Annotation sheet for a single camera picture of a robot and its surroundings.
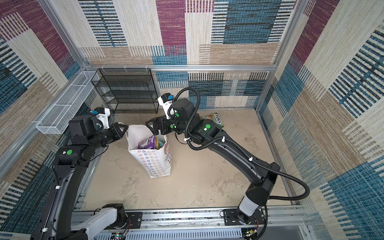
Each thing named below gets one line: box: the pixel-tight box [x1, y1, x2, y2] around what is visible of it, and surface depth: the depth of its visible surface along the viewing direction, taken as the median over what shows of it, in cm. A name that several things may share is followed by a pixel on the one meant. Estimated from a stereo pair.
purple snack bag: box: [138, 135, 156, 150], surface depth 80 cm
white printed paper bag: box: [125, 124, 172, 179], surface depth 77 cm
